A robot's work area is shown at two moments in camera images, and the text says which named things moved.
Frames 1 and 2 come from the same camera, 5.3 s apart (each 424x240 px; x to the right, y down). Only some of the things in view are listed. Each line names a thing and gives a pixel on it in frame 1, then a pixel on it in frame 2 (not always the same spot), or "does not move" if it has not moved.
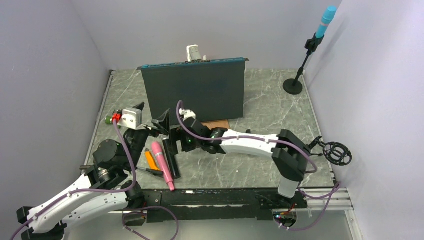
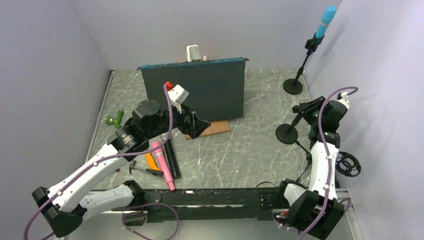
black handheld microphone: (171, 158) does not move
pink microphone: (158, 152) does not move
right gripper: (176, 134) → (306, 109)
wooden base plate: (223, 124) does not move
